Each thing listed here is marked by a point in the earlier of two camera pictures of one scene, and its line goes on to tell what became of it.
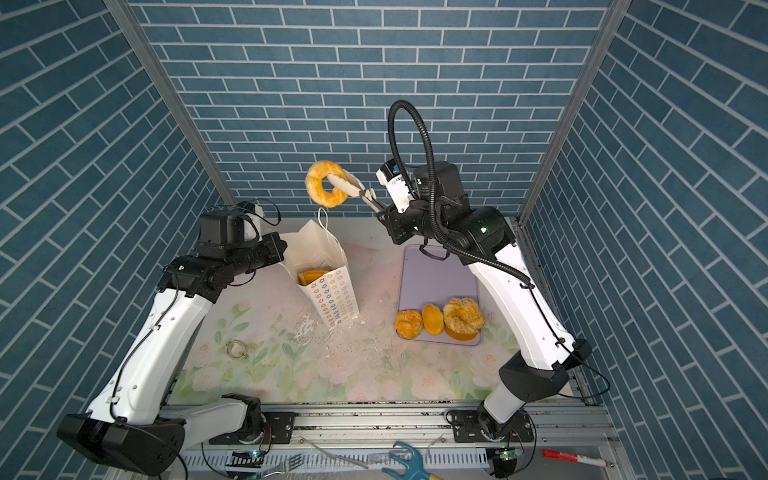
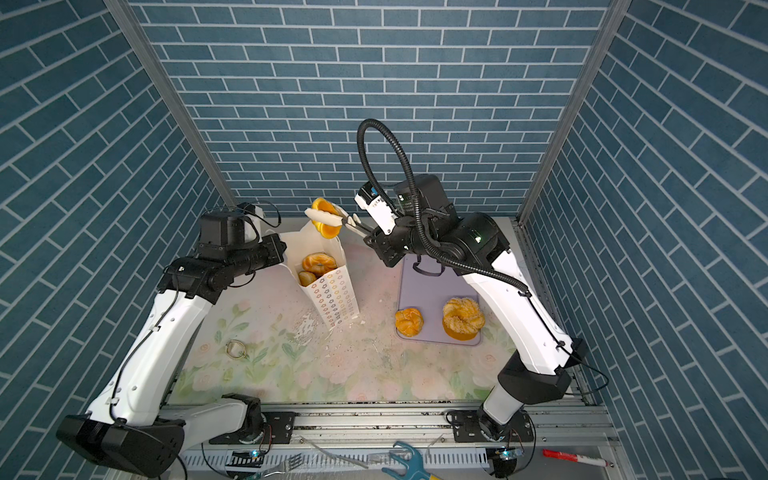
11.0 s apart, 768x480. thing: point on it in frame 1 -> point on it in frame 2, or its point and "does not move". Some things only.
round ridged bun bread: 408,324 does not move
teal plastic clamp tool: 414,465 does not move
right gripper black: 394,223 -> 381,242
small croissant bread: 305,277 does not move
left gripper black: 276,254 does not move
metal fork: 293,463 does not move
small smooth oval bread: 433,319 -> 326,229
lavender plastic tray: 424,281 does not move
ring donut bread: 314,180 -> 318,263
